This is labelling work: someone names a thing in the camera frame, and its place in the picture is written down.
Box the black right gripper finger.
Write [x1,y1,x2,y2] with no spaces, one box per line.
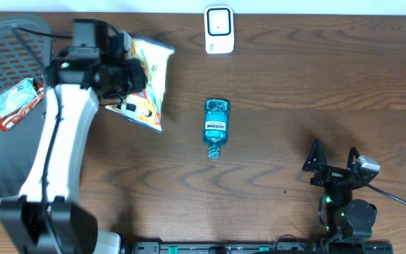
[302,138,328,173]
[347,147,360,169]

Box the yellow snack chip bag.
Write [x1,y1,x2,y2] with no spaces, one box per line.
[105,35,175,133]

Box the light blue snack packet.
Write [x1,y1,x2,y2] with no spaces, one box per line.
[0,78,37,118]

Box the blue mouthwash bottle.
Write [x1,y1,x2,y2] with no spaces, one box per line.
[203,99,230,159]

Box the red brown candy bar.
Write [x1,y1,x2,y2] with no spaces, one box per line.
[0,86,44,131]

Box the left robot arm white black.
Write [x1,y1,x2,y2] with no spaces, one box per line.
[0,19,147,253]

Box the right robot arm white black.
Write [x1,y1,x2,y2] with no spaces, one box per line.
[302,139,380,243]

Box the white barcode scanner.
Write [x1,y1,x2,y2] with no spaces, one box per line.
[204,6,235,54]

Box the grey plastic basket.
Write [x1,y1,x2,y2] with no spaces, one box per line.
[0,14,51,202]

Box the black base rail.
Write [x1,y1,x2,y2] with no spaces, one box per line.
[125,241,394,254]

